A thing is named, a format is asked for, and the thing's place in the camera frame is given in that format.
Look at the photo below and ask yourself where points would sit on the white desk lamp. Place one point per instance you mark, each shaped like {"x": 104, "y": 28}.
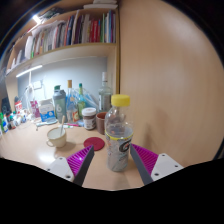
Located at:
{"x": 30, "y": 88}

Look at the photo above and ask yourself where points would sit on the brown cup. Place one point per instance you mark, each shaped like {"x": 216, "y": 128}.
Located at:
{"x": 101, "y": 123}

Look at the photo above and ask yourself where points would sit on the spoon in cream mug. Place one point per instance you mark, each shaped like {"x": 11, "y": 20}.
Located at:
{"x": 62, "y": 125}

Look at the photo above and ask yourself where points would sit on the white and blue carton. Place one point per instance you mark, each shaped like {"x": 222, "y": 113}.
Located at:
{"x": 46, "y": 111}

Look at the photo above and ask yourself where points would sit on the cream mug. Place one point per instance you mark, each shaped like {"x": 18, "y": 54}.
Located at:
{"x": 55, "y": 140}

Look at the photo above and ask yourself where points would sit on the clear yellow-capped drink bottle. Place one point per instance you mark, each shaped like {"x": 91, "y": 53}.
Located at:
{"x": 118, "y": 133}

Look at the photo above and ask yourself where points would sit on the wooden shelf unit with books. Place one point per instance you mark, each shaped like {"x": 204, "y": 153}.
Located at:
{"x": 76, "y": 33}

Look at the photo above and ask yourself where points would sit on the green glass bottle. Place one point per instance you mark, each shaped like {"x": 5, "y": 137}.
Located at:
{"x": 81, "y": 105}

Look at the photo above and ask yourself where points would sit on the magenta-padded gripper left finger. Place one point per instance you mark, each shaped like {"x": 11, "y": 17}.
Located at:
{"x": 61, "y": 166}

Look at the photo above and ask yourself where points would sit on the pink pouch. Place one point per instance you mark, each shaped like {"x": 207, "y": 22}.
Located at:
{"x": 35, "y": 109}

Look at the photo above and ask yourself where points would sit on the red and white container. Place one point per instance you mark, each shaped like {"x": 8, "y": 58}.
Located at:
{"x": 18, "y": 106}

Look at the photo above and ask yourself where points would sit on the blue-labelled orange-capped bottle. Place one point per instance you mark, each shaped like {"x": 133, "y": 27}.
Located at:
{"x": 71, "y": 108}

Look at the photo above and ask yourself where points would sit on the clear glass liquor bottle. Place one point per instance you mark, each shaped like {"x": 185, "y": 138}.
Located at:
{"x": 104, "y": 95}

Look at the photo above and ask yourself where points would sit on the light blue hairbrush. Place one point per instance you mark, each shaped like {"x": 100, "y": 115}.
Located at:
{"x": 46, "y": 123}

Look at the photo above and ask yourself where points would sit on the white-lidded brown spread jar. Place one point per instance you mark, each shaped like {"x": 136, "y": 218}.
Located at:
{"x": 89, "y": 120}

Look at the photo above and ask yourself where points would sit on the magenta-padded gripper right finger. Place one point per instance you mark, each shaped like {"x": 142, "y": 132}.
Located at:
{"x": 165, "y": 166}

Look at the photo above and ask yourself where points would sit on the flat round red coaster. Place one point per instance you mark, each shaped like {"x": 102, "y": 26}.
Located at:
{"x": 93, "y": 143}

